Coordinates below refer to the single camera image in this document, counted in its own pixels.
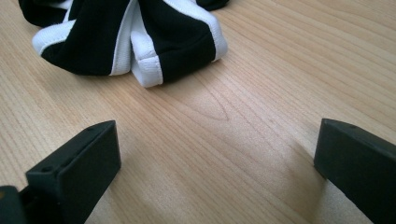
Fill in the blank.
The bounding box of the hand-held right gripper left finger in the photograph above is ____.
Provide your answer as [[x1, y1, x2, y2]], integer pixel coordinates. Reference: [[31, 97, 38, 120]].
[[18, 119, 122, 224]]

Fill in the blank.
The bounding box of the black and white garment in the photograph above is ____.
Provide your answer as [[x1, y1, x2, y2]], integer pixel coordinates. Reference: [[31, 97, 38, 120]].
[[18, 0, 231, 89]]

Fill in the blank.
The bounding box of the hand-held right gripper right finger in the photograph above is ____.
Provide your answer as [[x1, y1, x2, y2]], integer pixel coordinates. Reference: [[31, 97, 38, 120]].
[[313, 118, 396, 224]]

